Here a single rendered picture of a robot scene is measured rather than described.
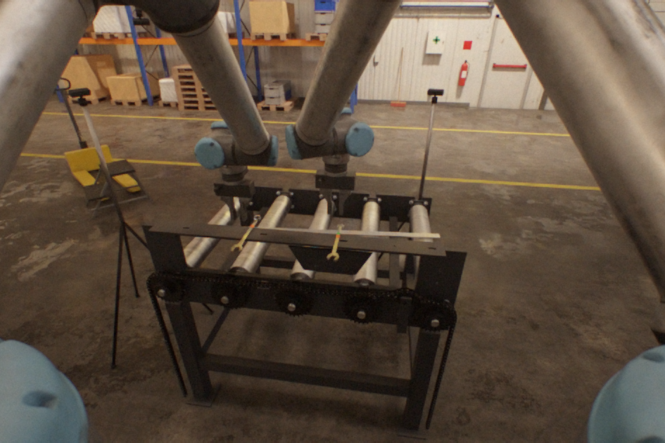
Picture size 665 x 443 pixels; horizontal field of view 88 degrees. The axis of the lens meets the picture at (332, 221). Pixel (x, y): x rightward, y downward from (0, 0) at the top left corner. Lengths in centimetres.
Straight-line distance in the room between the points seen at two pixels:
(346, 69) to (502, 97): 1008
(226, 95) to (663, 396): 75
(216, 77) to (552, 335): 274
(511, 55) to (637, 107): 1016
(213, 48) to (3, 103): 33
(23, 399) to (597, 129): 51
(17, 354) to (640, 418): 38
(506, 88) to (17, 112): 1048
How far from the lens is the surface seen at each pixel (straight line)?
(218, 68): 73
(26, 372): 30
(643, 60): 45
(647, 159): 42
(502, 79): 1060
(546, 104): 1108
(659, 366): 32
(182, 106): 987
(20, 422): 28
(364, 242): 134
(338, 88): 70
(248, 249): 179
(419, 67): 1024
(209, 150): 106
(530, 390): 259
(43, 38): 56
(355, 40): 62
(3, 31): 54
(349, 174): 114
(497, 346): 275
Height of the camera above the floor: 190
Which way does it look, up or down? 30 degrees down
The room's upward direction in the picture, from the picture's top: straight up
